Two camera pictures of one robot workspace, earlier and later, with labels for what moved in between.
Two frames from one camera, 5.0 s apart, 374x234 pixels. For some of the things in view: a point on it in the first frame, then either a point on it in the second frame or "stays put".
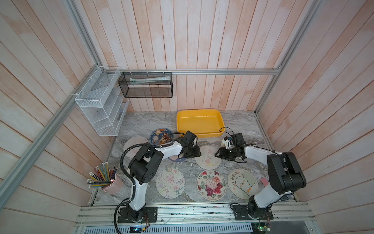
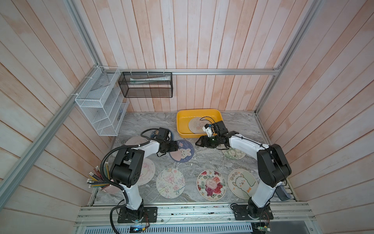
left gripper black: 196,153 to 174,146
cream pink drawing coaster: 208,160 to 196,125
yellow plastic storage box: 204,123 stays put
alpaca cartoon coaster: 242,183 stays put
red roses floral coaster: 211,185 stays put
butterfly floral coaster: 170,183 stays put
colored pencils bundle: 102,176 stays put
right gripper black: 222,154 to 204,142
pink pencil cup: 116,187 stays put
